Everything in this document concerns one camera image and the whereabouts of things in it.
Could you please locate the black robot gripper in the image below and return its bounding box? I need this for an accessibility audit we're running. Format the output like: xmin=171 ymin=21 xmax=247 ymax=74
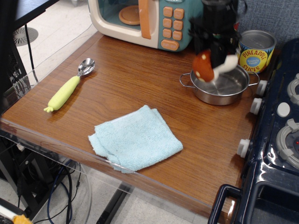
xmin=189 ymin=0 xmax=240 ymax=69

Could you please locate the brown white plush mushroom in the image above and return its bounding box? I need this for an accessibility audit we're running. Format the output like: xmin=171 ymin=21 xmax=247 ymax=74
xmin=192 ymin=49 xmax=238 ymax=82

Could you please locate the spoon with green handle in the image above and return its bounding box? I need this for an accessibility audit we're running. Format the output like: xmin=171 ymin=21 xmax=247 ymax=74
xmin=44 ymin=58 xmax=95 ymax=112

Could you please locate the silver metal pot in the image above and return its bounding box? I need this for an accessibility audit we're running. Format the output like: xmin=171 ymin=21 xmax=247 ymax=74
xmin=179 ymin=65 xmax=260 ymax=106

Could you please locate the tomato sauce can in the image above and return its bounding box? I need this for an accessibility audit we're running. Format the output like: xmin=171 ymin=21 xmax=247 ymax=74
xmin=212 ymin=22 xmax=239 ymax=39

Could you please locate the pineapple slices can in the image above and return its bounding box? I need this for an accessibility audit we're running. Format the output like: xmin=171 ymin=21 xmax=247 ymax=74
xmin=238 ymin=30 xmax=277 ymax=73

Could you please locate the toy microwave teal cream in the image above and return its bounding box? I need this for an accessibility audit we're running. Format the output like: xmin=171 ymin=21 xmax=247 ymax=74
xmin=88 ymin=0 xmax=203 ymax=52

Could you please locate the white stove knob top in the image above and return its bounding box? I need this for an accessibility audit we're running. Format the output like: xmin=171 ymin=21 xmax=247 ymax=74
xmin=256 ymin=80 xmax=268 ymax=96

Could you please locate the white stove knob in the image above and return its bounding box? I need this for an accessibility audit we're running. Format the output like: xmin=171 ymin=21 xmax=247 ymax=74
xmin=256 ymin=80 xmax=268 ymax=96
xmin=250 ymin=98 xmax=263 ymax=115
xmin=237 ymin=139 xmax=250 ymax=158

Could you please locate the white stove knob middle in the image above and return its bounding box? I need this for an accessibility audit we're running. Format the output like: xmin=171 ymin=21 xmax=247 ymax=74
xmin=250 ymin=98 xmax=263 ymax=115

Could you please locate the white stove knob bottom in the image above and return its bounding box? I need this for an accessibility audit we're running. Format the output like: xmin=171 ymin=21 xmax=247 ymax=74
xmin=237 ymin=139 xmax=250 ymax=158

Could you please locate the light blue folded cloth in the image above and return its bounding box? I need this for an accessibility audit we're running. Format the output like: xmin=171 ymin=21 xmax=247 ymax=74
xmin=88 ymin=105 xmax=183 ymax=174

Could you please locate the dark blue toy stove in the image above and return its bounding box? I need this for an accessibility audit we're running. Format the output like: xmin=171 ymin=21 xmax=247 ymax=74
xmin=208 ymin=39 xmax=299 ymax=224

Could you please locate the black table leg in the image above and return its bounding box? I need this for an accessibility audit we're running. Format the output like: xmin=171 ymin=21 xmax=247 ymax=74
xmin=96 ymin=189 xmax=131 ymax=224

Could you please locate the black side desk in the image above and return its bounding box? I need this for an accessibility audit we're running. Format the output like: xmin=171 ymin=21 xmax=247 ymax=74
xmin=13 ymin=0 xmax=58 ymax=31

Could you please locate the yellow sponge object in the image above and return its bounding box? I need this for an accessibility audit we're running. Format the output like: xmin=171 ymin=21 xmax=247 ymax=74
xmin=12 ymin=215 xmax=32 ymax=224

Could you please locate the black cable under table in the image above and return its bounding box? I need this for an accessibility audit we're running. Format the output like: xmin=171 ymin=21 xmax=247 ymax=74
xmin=35 ymin=163 xmax=82 ymax=224

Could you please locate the blue cable under table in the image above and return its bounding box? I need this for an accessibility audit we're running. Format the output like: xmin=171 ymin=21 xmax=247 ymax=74
xmin=46 ymin=161 xmax=73 ymax=224

